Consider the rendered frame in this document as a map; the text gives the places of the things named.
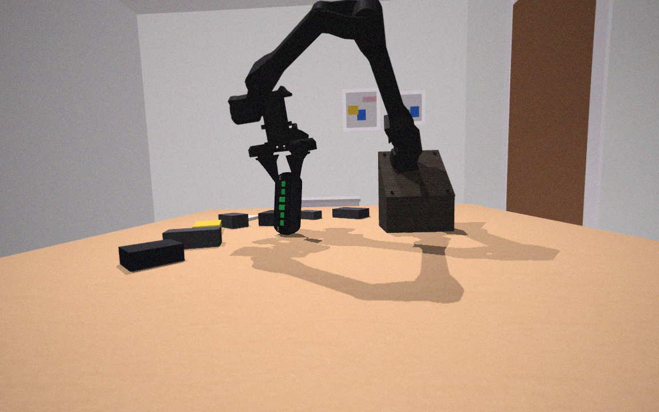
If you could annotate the yellow block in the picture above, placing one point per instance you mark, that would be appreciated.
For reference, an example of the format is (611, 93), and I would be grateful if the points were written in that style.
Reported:
(212, 223)

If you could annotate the dark grey rounded unit with white label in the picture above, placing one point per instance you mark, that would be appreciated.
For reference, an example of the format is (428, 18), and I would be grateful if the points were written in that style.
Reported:
(287, 208)

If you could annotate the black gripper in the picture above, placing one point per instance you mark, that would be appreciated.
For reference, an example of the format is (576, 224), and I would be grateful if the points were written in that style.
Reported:
(278, 134)

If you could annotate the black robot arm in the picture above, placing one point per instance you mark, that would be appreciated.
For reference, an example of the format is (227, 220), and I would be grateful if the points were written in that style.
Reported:
(361, 20)

